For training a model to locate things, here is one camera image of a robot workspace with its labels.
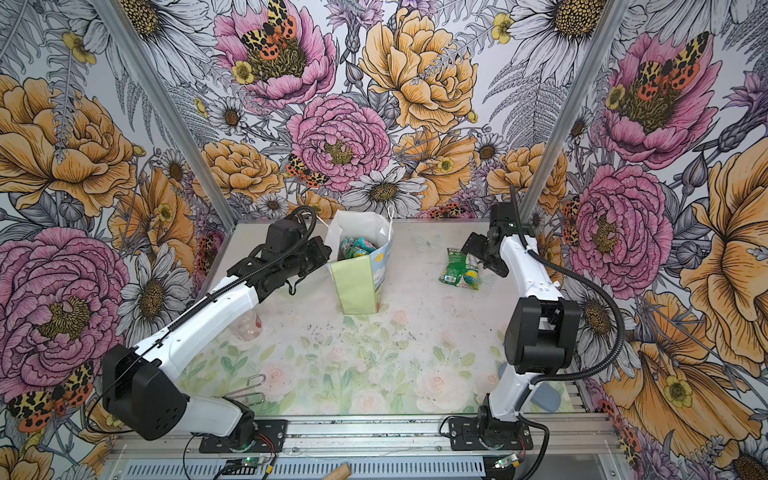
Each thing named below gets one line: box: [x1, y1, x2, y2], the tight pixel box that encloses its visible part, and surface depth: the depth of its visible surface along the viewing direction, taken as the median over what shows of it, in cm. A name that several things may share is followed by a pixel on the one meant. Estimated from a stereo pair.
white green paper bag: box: [325, 206, 395, 315], surface depth 89 cm
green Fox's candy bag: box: [438, 248, 479, 290], surface depth 104 cm
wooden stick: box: [323, 462, 351, 480], surface depth 70 cm
